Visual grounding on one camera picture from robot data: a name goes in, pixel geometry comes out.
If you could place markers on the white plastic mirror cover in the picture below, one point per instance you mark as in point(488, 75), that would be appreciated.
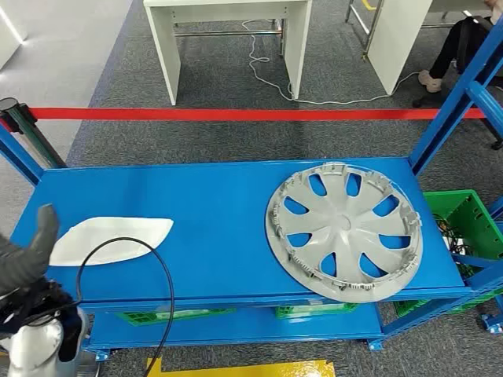
point(114, 240)

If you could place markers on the person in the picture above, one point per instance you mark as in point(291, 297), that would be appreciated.
point(452, 47)

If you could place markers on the blue metal shelf rack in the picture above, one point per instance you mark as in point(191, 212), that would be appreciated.
point(493, 322)
point(216, 218)

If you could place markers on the grey wheel hubcap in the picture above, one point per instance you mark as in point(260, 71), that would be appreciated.
point(341, 229)

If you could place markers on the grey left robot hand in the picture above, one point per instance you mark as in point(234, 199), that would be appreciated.
point(23, 265)

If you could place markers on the white table with crossbar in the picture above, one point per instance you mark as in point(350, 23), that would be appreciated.
point(298, 41)

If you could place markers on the long red barrier belt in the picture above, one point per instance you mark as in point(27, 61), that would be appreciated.
point(236, 114)

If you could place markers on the chrome stanchion post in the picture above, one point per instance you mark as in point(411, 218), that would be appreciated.
point(35, 138)

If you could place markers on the open green plastic crate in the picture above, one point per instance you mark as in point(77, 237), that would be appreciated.
point(477, 229)

